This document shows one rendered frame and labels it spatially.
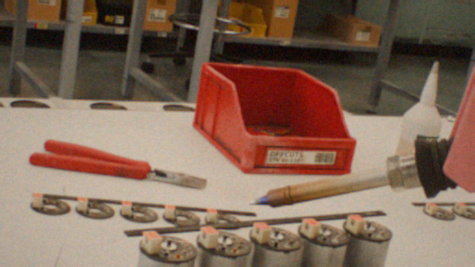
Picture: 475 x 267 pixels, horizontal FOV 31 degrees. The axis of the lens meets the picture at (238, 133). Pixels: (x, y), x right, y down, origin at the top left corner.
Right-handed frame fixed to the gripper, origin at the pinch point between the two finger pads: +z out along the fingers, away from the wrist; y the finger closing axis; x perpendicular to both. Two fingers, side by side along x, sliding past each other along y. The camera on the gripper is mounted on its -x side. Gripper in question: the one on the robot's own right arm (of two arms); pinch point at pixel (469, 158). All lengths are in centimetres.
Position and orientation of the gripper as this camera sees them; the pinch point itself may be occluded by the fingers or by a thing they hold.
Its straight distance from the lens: 35.6
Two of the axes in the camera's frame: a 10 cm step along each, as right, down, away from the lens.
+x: 7.7, 6.3, -0.3
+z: -5.9, 7.4, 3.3
